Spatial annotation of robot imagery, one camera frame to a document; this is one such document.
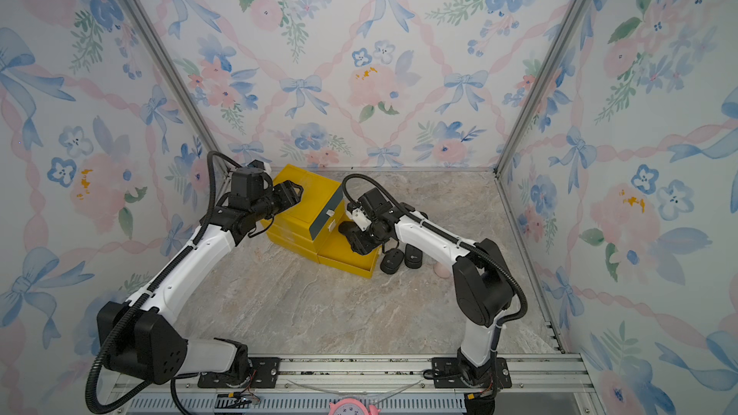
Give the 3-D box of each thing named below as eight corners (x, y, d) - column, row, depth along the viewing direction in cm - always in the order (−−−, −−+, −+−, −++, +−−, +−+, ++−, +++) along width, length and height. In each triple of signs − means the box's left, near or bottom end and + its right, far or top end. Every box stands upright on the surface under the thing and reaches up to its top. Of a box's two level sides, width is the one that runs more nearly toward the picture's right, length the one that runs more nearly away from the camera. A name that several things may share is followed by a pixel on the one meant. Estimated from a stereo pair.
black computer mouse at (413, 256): (405, 268, 95) (406, 263, 92) (403, 248, 100) (404, 243, 97) (422, 268, 95) (423, 263, 92) (419, 248, 100) (421, 243, 97)
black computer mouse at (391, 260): (376, 268, 95) (376, 264, 92) (391, 248, 99) (391, 244, 97) (391, 278, 93) (392, 274, 90) (405, 257, 97) (406, 253, 95)
